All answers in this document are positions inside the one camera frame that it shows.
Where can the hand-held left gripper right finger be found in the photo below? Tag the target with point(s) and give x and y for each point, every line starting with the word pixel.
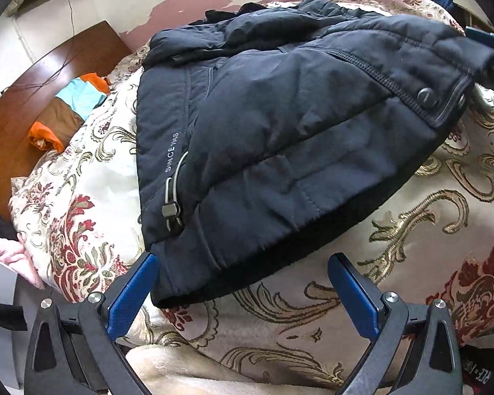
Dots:
pixel 354 296

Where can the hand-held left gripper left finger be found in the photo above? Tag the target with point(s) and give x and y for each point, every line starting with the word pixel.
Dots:
pixel 127 302

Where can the black padded jacket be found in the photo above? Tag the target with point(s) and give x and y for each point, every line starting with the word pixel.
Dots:
pixel 292 131

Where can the floral bedspread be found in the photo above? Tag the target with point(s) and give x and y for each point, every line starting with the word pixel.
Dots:
pixel 313 317

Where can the cream fleece blanket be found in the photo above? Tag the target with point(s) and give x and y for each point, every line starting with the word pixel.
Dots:
pixel 168 374

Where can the pink fleece garment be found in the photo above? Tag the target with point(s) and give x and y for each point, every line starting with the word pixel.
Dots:
pixel 8 255

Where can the person's dark clothing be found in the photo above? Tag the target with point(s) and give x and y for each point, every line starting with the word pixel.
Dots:
pixel 490 362

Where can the orange blue brown pillow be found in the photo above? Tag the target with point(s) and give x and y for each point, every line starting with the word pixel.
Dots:
pixel 72 98

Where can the wooden headboard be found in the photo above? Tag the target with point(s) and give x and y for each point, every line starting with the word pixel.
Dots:
pixel 24 103

